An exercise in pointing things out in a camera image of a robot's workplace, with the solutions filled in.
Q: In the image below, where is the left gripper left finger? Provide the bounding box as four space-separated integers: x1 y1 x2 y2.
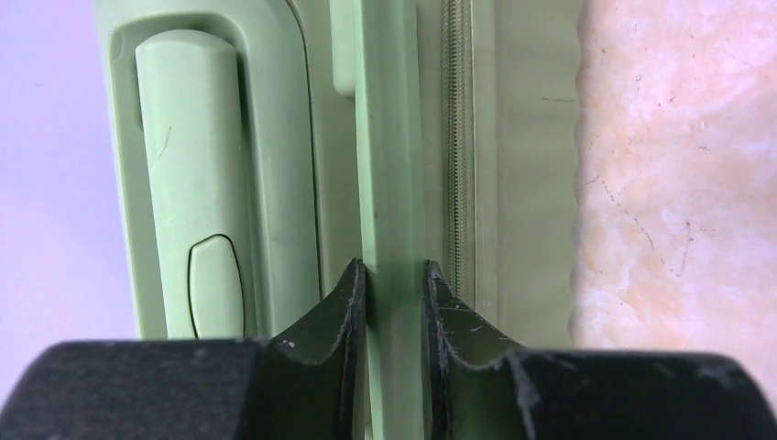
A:
1 259 367 439

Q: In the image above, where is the green suitcase blue lining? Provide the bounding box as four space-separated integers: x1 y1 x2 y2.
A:
94 1 583 439

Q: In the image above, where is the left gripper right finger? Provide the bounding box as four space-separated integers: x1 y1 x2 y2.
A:
422 260 776 440

